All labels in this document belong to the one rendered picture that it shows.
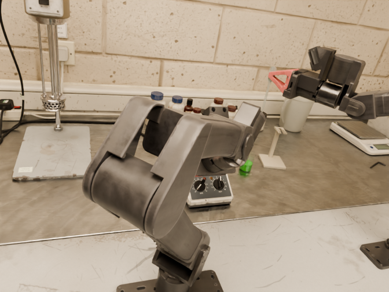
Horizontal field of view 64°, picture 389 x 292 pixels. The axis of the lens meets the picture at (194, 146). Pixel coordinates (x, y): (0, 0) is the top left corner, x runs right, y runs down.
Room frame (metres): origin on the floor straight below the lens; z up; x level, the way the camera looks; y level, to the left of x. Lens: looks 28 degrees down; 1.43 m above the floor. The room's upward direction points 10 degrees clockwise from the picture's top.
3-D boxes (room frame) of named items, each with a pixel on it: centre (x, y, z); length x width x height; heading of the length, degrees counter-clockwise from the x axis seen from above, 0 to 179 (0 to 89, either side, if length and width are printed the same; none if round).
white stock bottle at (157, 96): (1.10, 0.17, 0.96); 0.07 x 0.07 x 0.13
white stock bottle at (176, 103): (1.14, 0.10, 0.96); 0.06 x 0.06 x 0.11
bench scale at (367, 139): (1.32, -0.75, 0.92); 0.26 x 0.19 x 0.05; 24
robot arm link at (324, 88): (0.79, -0.32, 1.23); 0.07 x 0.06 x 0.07; 54
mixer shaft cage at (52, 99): (0.81, 0.42, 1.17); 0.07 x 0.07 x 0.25
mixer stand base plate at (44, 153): (0.80, 0.42, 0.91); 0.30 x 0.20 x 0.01; 23
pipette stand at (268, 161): (0.97, -0.28, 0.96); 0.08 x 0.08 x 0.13; 8
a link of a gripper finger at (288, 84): (0.87, -0.22, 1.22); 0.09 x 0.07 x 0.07; 54
